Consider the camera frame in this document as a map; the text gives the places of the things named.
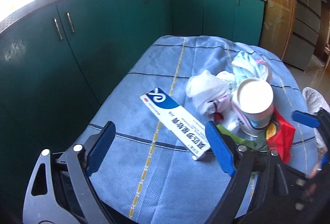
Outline blue checked tablecloth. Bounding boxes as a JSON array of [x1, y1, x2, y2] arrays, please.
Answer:
[[89, 35, 319, 224]]

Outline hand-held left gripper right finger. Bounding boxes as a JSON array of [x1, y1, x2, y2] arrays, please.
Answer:
[[205, 121, 290, 224]]

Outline bin with white liner bag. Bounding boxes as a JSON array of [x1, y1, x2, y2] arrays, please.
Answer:
[[302, 87, 330, 117]]

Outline red snack packet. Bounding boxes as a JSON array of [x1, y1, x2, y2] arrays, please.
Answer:
[[267, 108, 296, 164]]

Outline white paper cup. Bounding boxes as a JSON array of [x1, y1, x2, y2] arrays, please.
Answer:
[[231, 77, 275, 137]]

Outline grey refrigerator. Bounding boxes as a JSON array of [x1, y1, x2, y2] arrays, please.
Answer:
[[284, 0, 323, 71]]

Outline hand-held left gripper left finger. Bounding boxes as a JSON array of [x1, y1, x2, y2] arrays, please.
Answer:
[[23, 121, 116, 224]]

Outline white and blue medicine box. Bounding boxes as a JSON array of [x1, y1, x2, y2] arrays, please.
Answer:
[[140, 87, 213, 161]]

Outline green lower kitchen cabinets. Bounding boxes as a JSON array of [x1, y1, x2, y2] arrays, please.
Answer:
[[0, 0, 267, 137]]

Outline green wrapper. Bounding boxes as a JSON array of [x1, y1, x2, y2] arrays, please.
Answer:
[[217, 123, 269, 153]]

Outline white plastic bag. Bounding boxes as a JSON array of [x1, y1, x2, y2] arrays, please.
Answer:
[[186, 69, 232, 116]]

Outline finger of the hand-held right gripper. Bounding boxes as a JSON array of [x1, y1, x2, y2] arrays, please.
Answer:
[[292, 108, 330, 142]]

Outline light blue wrapper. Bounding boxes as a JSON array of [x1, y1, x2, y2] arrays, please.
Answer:
[[231, 50, 273, 83]]

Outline wooden framed glass sliding door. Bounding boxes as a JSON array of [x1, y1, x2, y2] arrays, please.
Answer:
[[249, 0, 297, 60]]

